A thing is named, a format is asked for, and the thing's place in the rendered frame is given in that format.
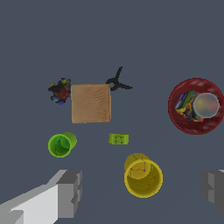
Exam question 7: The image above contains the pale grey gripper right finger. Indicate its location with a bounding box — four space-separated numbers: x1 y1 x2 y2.
199 169 224 215

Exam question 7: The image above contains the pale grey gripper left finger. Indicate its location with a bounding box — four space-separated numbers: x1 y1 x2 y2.
0 169 83 224

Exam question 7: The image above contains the green plastic cup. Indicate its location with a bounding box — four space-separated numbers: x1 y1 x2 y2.
47 131 78 158

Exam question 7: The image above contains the yellow plastic cup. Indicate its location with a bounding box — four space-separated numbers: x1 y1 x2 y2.
123 152 165 199

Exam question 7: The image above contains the dark red bowl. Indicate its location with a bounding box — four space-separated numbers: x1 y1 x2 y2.
167 77 224 136

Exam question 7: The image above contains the grey round lid can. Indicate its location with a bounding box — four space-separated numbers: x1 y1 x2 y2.
192 92 221 119

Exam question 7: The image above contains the colourful printed box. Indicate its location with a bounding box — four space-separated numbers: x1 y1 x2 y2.
173 89 205 123

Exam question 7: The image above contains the small green block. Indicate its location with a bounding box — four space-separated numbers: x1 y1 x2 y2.
108 132 130 145

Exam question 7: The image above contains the tan wooden block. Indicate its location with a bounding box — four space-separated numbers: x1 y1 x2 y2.
70 83 112 124

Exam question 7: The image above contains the multicoloured marble cluster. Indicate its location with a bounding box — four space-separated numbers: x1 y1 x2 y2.
47 77 73 106

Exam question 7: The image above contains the black clamp tool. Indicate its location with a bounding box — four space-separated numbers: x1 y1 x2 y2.
105 66 134 92

